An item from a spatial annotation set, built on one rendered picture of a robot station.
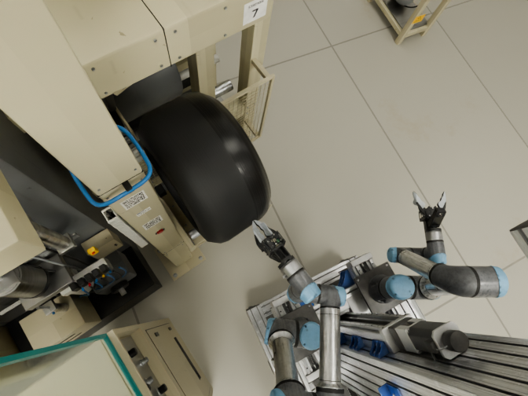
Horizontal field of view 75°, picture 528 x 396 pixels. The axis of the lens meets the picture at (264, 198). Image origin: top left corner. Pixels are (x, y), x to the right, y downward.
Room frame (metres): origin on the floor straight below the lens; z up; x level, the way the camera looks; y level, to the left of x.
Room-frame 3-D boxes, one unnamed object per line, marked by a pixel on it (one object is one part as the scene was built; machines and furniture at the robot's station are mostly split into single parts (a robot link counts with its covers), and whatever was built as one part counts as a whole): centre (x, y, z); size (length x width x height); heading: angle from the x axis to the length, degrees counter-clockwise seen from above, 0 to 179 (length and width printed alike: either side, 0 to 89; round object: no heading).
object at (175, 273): (0.23, 0.42, 0.01); 0.27 x 0.27 x 0.02; 56
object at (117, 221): (0.14, 0.44, 1.19); 0.05 x 0.04 x 0.48; 56
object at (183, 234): (0.30, 0.39, 0.90); 0.40 x 0.03 x 0.10; 56
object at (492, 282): (0.43, -0.89, 1.09); 0.15 x 0.12 x 0.55; 110
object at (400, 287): (0.38, -0.77, 0.88); 0.13 x 0.12 x 0.14; 110
